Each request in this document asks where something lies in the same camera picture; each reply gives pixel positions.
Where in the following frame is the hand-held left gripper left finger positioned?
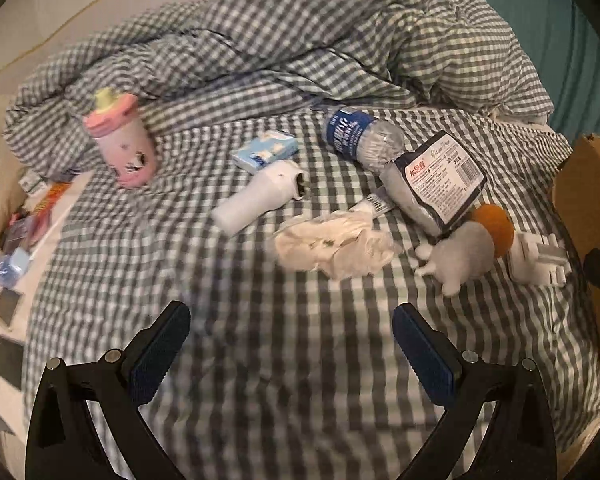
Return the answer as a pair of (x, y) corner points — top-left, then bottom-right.
(26, 301), (192, 480)

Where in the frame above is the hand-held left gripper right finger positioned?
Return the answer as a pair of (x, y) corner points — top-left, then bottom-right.
(393, 302), (558, 480)

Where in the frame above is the brown cardboard box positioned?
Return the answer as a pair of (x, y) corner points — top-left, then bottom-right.
(552, 132), (600, 391)

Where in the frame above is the white tissue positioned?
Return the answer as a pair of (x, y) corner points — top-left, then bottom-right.
(274, 209), (403, 281)

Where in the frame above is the white toothpaste tube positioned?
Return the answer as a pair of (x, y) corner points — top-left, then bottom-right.
(352, 187), (396, 218)

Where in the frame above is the grey vacuum-packed package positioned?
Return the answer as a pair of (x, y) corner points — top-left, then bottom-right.
(381, 131), (487, 238)

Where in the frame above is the white plastic holder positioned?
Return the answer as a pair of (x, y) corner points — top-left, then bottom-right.
(507, 230), (572, 287)

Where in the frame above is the grey checkered bed sheet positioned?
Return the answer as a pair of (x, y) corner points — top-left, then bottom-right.
(22, 105), (600, 480)

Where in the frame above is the white plush toy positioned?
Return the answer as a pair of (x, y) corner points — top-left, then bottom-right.
(414, 220), (497, 297)

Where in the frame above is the orange fuzzy ball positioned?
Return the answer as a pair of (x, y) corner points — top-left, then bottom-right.
(471, 203), (516, 259)

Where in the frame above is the dark square pad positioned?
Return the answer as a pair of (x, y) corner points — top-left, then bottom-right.
(0, 287), (21, 328)
(0, 336), (27, 388)

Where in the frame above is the blue and white small pack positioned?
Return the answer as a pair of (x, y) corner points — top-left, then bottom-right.
(0, 247), (33, 288)

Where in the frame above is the orange snack packet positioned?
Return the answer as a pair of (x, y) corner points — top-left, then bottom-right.
(27, 182), (73, 241)

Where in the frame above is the white plastic bottle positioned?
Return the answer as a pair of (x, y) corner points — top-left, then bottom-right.
(211, 160), (310, 235)

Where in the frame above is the pink lidded cup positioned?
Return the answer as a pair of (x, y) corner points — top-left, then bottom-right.
(82, 87), (157, 190)

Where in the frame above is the white paper packet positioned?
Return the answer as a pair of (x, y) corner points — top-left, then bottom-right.
(17, 170), (48, 196)

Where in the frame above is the teal curtain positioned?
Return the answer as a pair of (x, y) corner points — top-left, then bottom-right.
(432, 0), (600, 143)

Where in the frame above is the blue tissue pack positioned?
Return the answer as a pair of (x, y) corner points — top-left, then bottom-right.
(231, 130), (299, 175)

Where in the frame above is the clear water bottle blue label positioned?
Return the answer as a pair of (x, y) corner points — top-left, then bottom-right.
(324, 105), (406, 173)

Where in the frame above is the grey checkered duvet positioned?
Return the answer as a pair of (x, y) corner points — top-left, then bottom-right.
(2, 0), (556, 186)

